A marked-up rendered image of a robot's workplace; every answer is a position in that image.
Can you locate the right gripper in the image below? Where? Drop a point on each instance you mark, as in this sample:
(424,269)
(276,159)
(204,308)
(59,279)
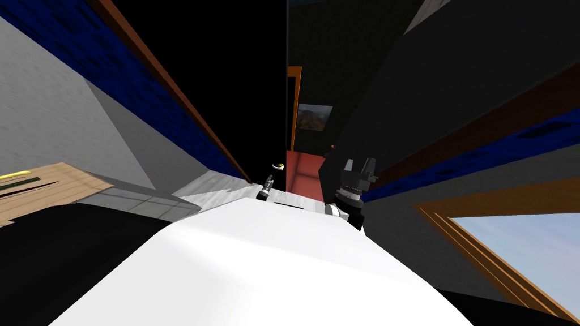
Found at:
(355,179)

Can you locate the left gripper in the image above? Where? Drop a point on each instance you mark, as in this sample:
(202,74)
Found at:
(268,183)

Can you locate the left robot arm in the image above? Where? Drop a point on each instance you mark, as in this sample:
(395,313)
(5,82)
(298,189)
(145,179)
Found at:
(54,262)

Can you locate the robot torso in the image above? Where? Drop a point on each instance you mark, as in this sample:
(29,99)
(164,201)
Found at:
(253,271)

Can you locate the light wooden table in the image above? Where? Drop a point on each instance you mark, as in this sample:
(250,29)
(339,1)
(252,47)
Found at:
(50,188)

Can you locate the landscape picture on wall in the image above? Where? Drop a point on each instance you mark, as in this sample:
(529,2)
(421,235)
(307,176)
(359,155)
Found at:
(314,117)

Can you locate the window with brown frame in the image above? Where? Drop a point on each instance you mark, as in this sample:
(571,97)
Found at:
(534,253)

